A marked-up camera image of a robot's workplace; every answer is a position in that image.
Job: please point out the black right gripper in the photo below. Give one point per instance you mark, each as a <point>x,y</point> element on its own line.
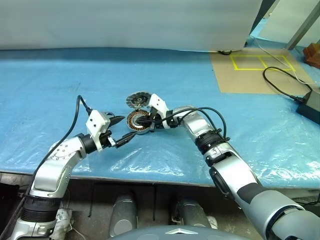
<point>157,122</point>

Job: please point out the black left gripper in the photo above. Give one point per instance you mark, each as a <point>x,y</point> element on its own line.
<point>110,141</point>

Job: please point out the motor stator with copper windings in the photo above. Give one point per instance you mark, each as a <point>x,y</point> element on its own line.
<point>131,123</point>

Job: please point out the silver round motor cover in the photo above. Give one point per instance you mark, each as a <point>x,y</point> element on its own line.
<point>132,100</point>

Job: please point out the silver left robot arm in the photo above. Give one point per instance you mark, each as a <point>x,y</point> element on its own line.
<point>50,172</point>

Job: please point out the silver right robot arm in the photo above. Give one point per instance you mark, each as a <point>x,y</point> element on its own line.
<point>225,165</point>

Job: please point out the grey rounded robot leg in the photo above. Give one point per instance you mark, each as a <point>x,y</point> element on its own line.
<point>123,212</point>
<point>190,213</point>

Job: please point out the blue plastic table sheet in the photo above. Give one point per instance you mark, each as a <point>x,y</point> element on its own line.
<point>50,75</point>

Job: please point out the white backdrop board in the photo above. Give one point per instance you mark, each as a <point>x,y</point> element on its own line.
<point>125,22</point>

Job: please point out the yellow tape rectangle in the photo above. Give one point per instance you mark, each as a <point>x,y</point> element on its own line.
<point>233,62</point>

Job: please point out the brown cardboard sheet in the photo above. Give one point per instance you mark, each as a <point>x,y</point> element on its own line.
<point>245,80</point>

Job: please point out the white crumpled cloth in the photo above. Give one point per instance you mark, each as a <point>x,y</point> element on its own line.
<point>62,222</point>

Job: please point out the grey robot torso with chevron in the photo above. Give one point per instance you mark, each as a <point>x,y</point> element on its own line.
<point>170,233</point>

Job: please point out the small white object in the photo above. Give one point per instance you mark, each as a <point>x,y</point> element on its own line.
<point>212,222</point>

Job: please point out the white side panel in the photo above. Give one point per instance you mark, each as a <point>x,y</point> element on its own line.
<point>280,25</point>

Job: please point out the black power adapter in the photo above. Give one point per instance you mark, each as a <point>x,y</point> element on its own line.
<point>311,105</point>

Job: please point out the brown wooden block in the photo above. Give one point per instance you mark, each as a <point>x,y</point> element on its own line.
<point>312,55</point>

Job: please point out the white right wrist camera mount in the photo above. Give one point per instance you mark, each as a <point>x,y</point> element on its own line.
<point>157,101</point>

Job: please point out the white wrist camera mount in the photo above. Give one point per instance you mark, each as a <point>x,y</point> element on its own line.
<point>157,101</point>
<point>96,120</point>

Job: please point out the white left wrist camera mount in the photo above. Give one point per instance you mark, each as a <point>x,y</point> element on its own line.
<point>96,120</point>

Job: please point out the grey metal post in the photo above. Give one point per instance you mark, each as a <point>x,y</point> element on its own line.
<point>300,32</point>

